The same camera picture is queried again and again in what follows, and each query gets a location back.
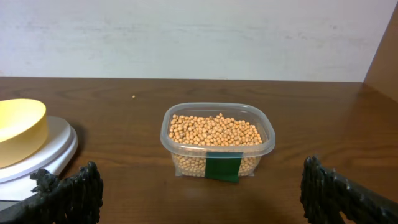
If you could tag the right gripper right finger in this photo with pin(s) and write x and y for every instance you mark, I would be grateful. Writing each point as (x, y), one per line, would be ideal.
(326, 194)

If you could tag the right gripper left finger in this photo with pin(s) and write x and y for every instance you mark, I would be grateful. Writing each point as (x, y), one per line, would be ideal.
(75, 199)

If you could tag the white digital kitchen scale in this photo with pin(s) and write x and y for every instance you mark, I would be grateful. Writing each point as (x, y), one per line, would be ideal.
(53, 156)

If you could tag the yellow plastic bowl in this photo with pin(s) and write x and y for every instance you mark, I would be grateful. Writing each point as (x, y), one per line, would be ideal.
(24, 129)

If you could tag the green tape piece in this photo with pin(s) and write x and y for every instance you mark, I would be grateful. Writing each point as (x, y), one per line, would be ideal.
(223, 166)

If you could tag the soybeans in container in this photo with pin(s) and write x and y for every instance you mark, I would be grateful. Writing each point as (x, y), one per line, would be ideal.
(199, 135)

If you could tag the clear plastic container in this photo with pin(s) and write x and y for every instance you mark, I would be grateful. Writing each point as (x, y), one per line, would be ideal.
(229, 110)

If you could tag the wooden side panel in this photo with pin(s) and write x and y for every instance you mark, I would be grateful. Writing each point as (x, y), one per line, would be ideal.
(382, 74)

